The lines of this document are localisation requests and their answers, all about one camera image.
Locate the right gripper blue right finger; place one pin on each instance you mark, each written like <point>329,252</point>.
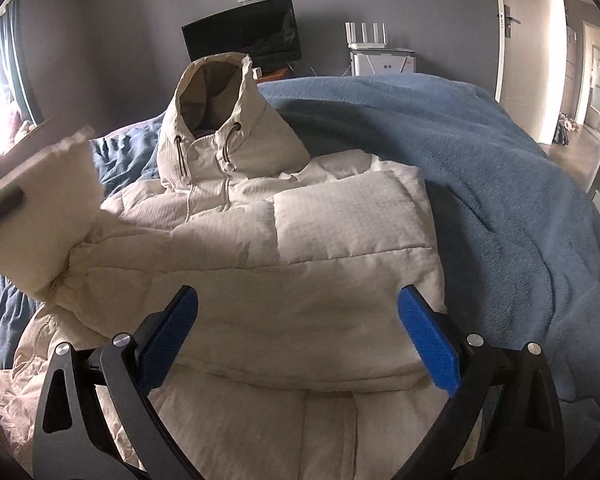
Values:
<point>502,419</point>

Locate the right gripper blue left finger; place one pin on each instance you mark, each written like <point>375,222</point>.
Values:
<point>72,439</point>

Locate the cream puffer jacket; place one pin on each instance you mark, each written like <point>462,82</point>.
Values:
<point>298,366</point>

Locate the blue fleece blanket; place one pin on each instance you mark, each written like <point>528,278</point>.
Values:
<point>518,241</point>

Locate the white wifi router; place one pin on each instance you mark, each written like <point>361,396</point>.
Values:
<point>366,37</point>

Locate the black tv monitor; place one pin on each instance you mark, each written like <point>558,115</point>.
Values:
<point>266,30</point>

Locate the white door with handle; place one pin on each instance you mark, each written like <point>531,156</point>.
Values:
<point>532,50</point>

